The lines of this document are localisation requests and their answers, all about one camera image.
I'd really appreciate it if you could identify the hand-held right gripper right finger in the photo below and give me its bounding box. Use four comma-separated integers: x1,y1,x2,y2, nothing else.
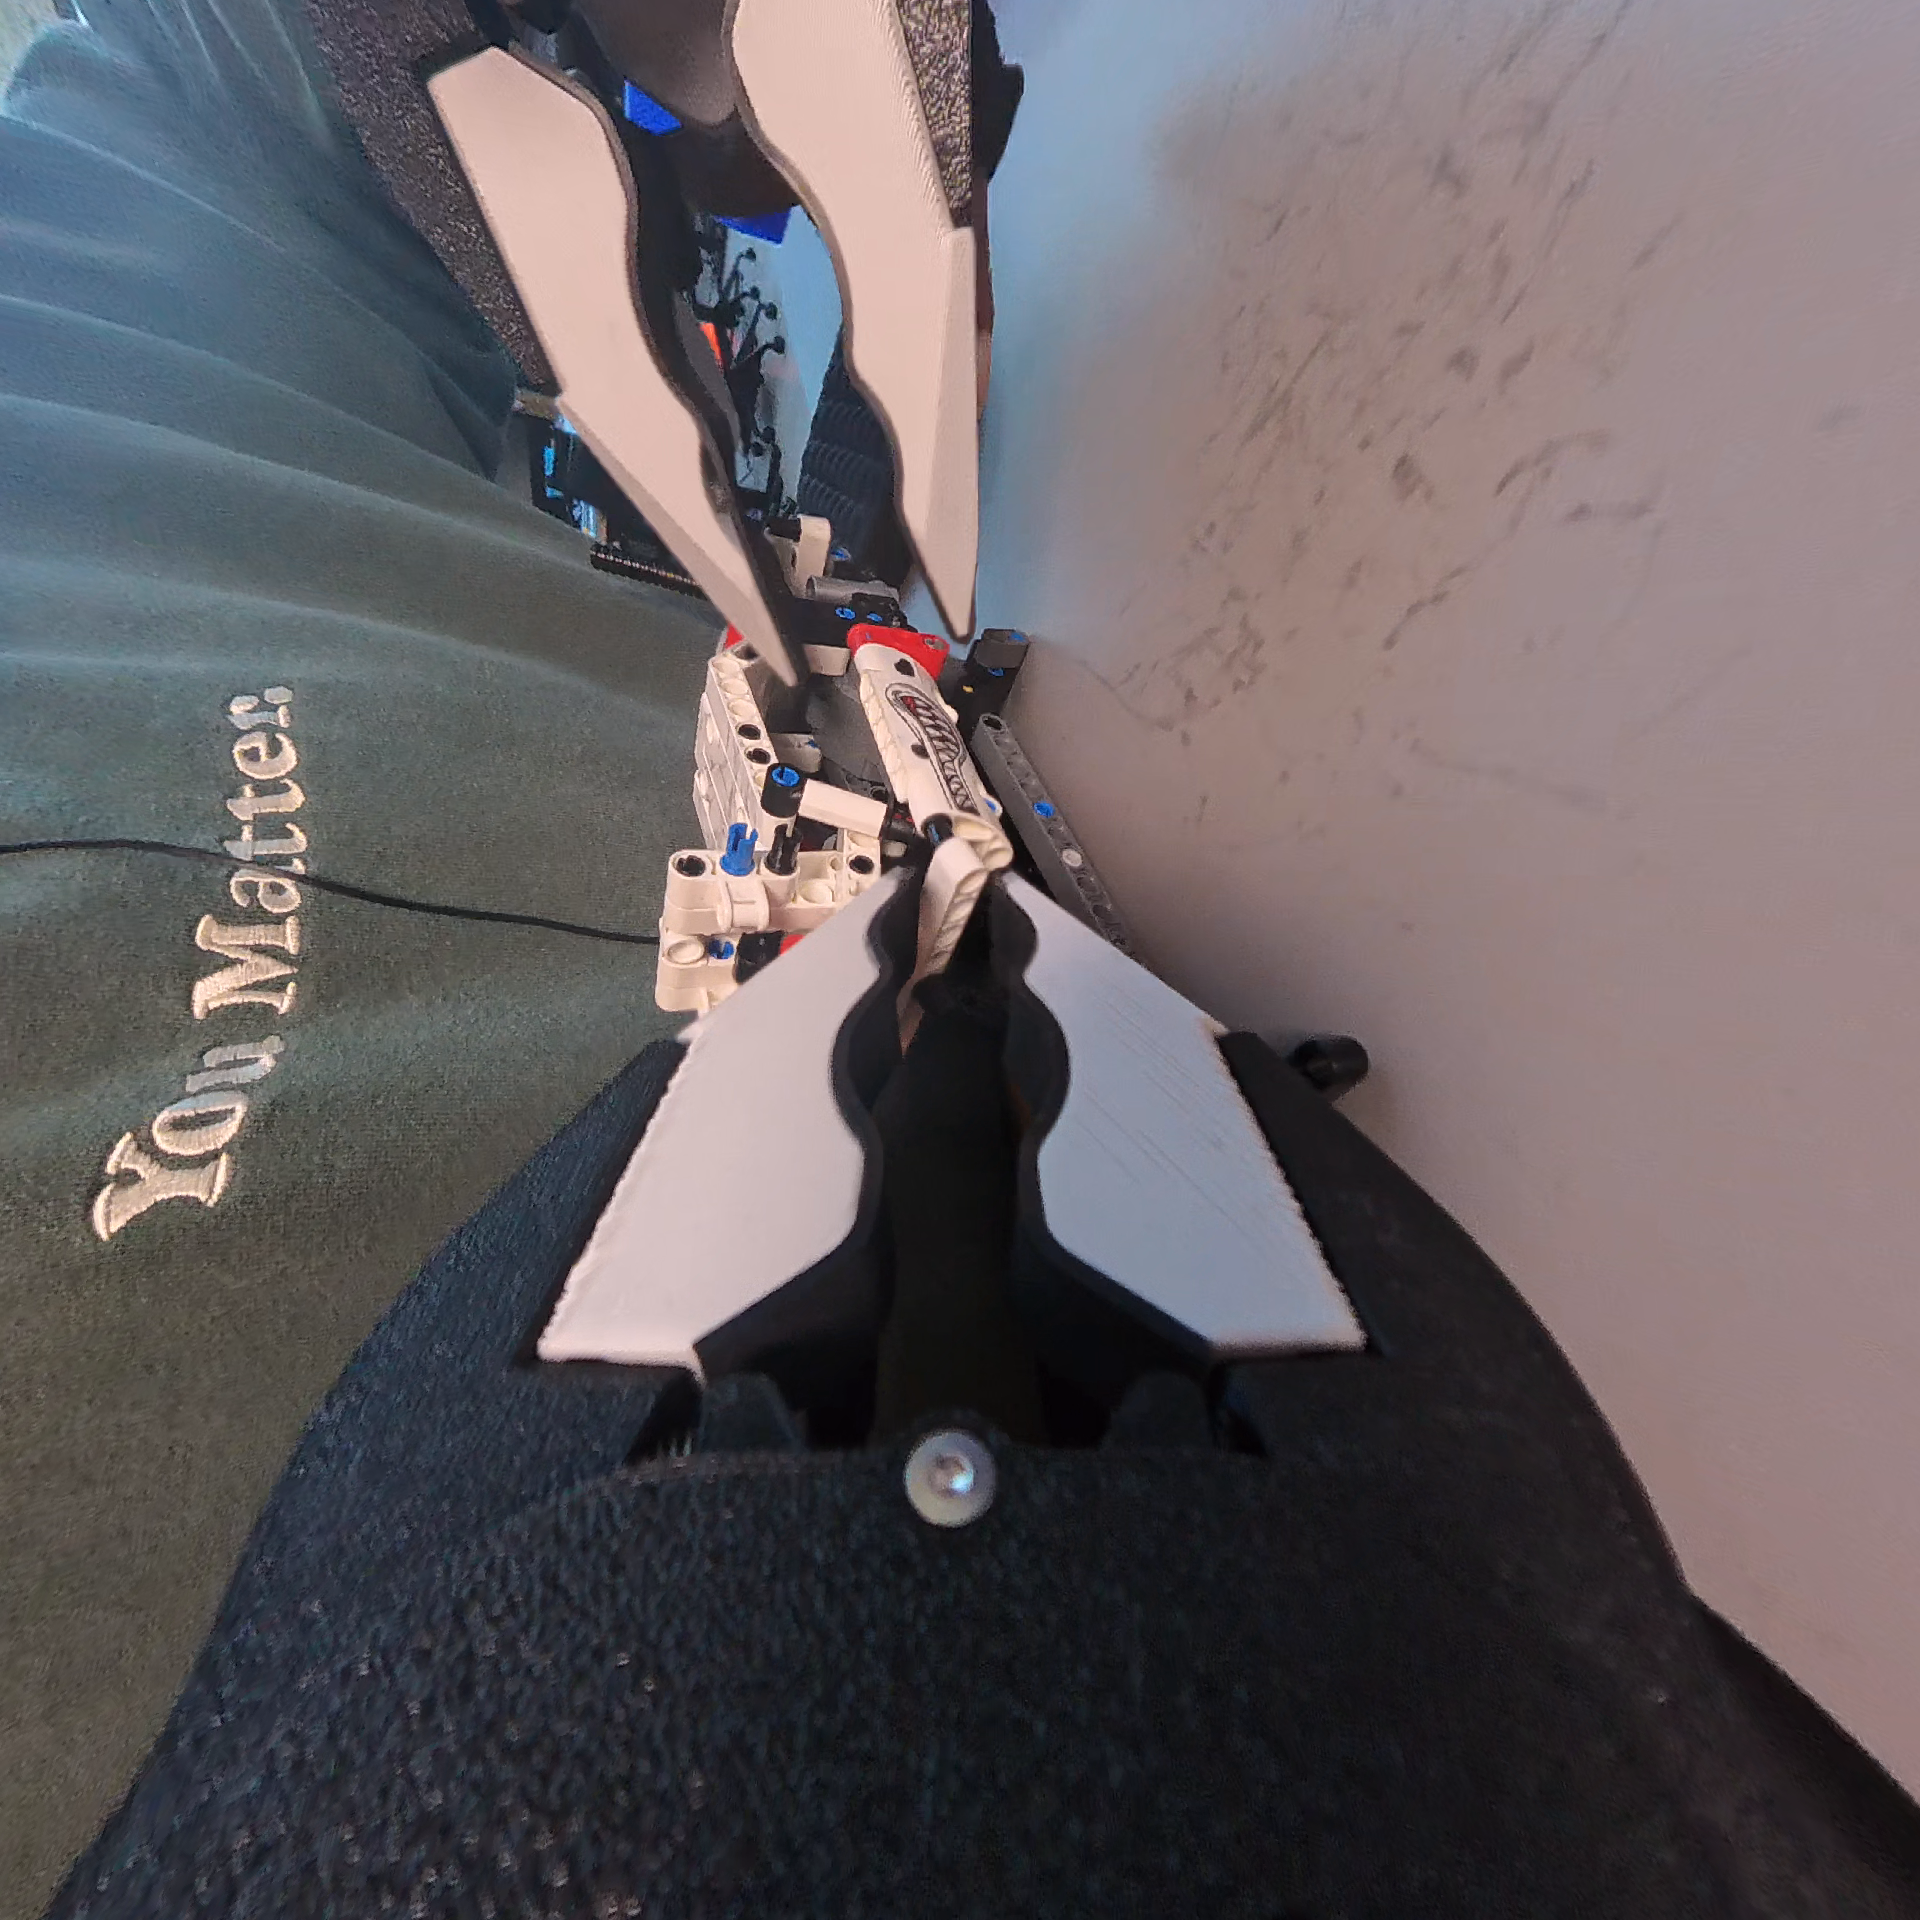
995,876,1366,1357

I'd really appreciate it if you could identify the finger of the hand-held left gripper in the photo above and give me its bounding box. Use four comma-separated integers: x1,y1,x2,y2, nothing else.
729,1,985,638
429,45,805,685

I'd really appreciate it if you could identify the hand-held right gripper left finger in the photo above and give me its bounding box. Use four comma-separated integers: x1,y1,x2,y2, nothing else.
540,886,902,1366

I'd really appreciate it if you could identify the brick-built truck model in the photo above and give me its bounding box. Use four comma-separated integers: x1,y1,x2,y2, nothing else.
525,181,1373,1096

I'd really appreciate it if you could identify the person's torso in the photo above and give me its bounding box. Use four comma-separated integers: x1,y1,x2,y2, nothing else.
1,1,736,1920

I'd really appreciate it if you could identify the black drawstring cord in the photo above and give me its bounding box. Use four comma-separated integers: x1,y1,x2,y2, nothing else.
1,840,667,946

